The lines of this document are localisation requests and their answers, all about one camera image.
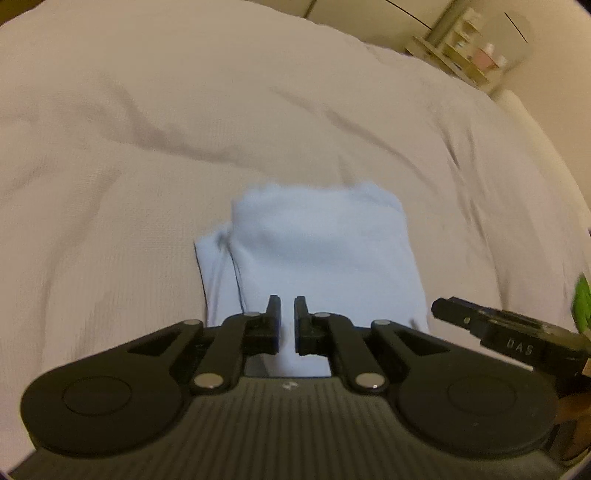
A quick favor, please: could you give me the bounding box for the light blue long-sleeved shirt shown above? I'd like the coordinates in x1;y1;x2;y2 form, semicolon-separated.
194;182;432;378

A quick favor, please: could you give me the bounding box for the green cloth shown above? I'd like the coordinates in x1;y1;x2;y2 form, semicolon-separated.
571;274;591;331

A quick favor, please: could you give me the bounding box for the pink cup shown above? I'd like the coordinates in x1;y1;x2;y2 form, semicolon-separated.
474;43;496;71

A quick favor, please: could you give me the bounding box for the wooden shelf unit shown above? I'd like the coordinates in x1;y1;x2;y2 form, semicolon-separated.
405;6;509;91

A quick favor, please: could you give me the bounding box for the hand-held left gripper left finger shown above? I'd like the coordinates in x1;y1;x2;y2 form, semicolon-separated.
105;294;282;396

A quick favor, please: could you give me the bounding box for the beige bed sheet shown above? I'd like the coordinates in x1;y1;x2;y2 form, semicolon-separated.
0;0;591;462

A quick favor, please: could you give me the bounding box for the person's right hand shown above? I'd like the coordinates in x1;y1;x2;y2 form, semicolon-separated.
555;391;591;424

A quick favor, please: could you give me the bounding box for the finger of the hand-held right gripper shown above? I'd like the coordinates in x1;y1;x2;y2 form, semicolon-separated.
431;296;491;340

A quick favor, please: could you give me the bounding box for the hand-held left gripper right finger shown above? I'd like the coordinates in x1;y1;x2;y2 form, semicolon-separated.
294;295;468;396

